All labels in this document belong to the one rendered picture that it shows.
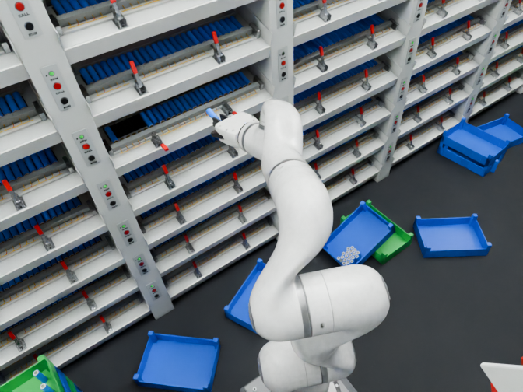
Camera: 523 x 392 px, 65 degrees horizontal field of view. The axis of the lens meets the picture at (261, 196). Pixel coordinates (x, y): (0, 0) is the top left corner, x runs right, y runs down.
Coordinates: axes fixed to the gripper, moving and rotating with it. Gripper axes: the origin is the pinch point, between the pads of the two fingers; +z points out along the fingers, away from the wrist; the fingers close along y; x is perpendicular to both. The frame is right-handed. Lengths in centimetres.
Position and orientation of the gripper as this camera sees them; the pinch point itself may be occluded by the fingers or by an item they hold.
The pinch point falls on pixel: (221, 121)
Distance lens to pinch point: 121.4
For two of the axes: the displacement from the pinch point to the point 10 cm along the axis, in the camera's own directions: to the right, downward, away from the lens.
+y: -8.0, 4.7, -3.8
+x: 2.0, 8.0, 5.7
